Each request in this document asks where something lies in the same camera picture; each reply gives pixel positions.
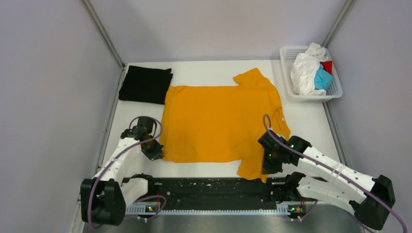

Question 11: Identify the orange t shirt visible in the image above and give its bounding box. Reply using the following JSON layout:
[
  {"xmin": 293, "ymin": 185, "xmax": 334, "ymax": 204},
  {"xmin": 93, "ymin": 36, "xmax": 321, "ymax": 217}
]
[{"xmin": 160, "ymin": 68, "xmax": 291, "ymax": 182}]

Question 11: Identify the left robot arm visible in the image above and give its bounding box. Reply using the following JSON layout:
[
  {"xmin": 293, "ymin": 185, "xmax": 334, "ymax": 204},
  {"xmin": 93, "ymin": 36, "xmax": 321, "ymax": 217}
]
[{"xmin": 80, "ymin": 116, "xmax": 167, "ymax": 229}]

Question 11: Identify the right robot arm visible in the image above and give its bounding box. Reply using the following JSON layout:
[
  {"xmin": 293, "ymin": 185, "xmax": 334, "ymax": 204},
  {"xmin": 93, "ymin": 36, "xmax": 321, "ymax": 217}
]
[{"xmin": 258, "ymin": 130, "xmax": 395, "ymax": 231}]

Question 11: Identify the folded black t shirt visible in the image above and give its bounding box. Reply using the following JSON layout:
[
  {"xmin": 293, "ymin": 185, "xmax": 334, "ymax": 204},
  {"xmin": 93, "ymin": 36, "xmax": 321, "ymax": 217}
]
[{"xmin": 119, "ymin": 66, "xmax": 173, "ymax": 105}]

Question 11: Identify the white t shirt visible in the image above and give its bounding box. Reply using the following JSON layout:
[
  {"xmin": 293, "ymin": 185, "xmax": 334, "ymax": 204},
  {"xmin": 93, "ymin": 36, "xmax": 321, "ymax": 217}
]
[{"xmin": 290, "ymin": 43, "xmax": 329, "ymax": 96}]

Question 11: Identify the light blue t shirt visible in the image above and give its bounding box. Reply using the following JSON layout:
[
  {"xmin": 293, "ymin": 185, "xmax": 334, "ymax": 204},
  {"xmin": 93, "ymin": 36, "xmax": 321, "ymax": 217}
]
[{"xmin": 314, "ymin": 65, "xmax": 333, "ymax": 91}]

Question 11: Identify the white plastic basket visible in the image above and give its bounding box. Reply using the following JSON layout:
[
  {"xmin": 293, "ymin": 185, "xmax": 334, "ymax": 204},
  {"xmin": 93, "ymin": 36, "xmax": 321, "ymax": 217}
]
[{"xmin": 279, "ymin": 45, "xmax": 343, "ymax": 102}]

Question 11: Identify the red t shirt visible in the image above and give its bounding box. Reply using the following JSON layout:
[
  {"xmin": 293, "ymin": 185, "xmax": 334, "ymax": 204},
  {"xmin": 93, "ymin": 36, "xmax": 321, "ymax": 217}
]
[{"xmin": 320, "ymin": 60, "xmax": 333, "ymax": 75}]

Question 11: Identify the white slotted cable duct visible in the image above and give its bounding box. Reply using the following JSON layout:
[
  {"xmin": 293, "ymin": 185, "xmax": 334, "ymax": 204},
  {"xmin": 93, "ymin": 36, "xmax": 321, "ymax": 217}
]
[{"xmin": 125, "ymin": 202, "xmax": 306, "ymax": 216}]

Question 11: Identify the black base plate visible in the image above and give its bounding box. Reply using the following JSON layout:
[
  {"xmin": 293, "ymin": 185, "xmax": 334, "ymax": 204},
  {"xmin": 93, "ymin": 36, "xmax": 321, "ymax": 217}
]
[{"xmin": 117, "ymin": 177, "xmax": 318, "ymax": 211}]

